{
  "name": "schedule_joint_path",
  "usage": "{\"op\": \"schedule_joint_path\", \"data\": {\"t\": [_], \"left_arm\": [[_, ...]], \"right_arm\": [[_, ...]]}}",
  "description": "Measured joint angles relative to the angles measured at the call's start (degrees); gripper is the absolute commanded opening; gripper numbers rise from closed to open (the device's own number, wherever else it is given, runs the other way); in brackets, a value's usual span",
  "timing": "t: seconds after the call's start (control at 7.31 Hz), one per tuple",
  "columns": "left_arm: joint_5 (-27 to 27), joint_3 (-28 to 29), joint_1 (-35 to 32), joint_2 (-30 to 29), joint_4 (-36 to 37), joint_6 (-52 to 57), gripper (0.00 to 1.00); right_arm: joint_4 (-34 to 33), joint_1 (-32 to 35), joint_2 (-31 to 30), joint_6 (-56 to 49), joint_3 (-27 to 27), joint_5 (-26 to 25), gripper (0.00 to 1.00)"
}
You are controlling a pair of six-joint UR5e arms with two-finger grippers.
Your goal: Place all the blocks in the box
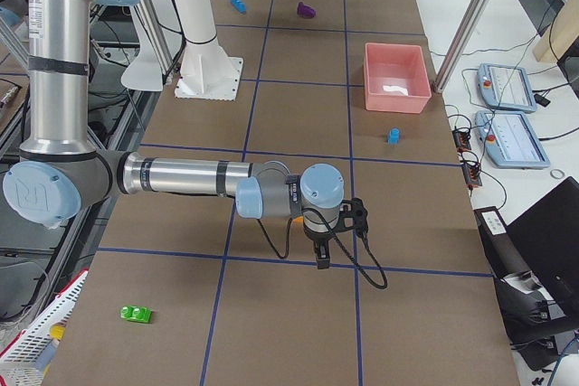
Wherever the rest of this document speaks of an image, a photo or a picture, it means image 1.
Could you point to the long blue block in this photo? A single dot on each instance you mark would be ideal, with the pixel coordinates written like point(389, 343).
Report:
point(239, 6)

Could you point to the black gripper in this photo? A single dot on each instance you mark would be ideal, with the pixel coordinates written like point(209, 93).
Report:
point(317, 240)

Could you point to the purple block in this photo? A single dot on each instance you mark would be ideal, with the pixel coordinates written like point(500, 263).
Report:
point(306, 11)

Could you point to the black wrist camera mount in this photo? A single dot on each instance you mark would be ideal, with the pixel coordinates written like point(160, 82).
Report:
point(353, 217)

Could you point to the lower blue teach pendant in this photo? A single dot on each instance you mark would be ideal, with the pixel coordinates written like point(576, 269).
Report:
point(508, 139)

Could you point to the aluminium frame post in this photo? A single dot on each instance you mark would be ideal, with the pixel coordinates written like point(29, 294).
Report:
point(458, 45)

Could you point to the blue teach pendant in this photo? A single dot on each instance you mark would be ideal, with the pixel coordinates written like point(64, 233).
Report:
point(505, 87)
point(508, 139)

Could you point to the green block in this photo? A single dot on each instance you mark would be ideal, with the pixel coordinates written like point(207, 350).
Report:
point(136, 314)

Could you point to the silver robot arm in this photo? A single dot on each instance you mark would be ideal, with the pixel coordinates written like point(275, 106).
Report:
point(60, 172)

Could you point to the pink plastic box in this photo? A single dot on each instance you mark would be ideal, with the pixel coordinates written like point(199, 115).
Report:
point(395, 78)

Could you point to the upper blue teach pendant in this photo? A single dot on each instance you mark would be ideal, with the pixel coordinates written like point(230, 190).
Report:
point(505, 87)

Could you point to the white camera stand column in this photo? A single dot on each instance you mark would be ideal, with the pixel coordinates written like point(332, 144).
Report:
point(206, 72)

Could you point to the white red plastic basket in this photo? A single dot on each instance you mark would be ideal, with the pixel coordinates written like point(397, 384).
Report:
point(25, 360)

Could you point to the small blue block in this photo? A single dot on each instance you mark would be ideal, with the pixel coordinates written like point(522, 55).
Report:
point(393, 136)

